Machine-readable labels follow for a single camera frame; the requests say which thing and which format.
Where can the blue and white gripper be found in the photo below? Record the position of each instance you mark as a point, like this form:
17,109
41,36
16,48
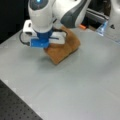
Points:
43,40

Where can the tan terry cloth towel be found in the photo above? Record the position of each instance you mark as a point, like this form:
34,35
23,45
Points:
57,52

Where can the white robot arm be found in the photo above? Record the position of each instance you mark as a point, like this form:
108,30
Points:
40,25

